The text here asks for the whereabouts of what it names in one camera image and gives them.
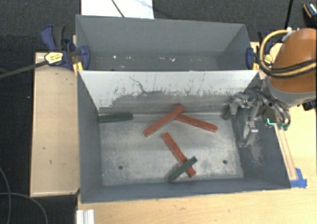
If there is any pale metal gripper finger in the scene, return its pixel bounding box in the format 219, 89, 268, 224
222, 95, 242, 120
238, 118, 260, 148

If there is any red-brown flat block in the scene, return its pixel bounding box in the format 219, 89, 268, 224
174, 113, 219, 133
143, 104, 186, 138
162, 132, 197, 178

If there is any dark green flat block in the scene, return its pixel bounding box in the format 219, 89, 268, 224
168, 156, 199, 183
99, 112, 134, 123

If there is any grey metal bin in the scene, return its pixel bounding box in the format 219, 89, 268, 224
75, 14, 292, 204

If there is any pale wood flat board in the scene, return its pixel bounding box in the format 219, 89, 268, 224
29, 52, 80, 198

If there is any black cylinder on white bracket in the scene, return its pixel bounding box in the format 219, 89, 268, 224
301, 101, 317, 112

